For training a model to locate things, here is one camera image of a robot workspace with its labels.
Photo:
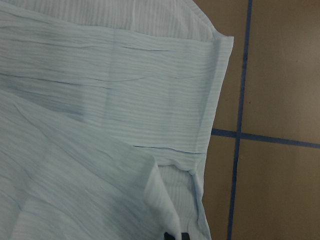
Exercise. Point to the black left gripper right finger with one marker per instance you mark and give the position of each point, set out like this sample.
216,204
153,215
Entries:
184,236

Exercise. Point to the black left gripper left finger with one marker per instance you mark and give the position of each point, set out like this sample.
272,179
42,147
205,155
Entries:
168,236

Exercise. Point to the light blue button shirt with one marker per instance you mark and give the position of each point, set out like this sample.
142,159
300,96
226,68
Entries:
106,112

